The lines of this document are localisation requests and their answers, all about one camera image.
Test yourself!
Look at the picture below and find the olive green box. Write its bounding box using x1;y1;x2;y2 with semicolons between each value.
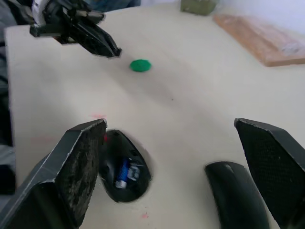
180;0;218;16

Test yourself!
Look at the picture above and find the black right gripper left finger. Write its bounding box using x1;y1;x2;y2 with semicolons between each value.
0;118;108;229

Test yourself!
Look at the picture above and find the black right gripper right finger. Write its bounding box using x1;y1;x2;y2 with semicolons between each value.
234;117;305;229

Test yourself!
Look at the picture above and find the blue AA battery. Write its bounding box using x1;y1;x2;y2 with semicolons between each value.
115;158;131;189

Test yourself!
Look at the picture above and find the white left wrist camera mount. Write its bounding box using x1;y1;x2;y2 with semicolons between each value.
31;0;50;27

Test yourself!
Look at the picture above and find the black mouse base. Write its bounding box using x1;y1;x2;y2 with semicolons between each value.
98;129;153;204

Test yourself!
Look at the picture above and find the black mouse cover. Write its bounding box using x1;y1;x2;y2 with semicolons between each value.
204;161;271;229

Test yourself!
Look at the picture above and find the green round disc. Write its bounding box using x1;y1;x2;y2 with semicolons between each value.
129;59;152;73

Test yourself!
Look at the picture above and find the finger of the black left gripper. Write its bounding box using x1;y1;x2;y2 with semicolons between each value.
80;18;122;58
68;22;115;59

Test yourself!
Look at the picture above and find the wooden board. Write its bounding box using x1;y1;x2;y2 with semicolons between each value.
213;13;305;67

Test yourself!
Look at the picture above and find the small silver USB receiver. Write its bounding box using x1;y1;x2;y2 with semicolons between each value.
127;164;142;182

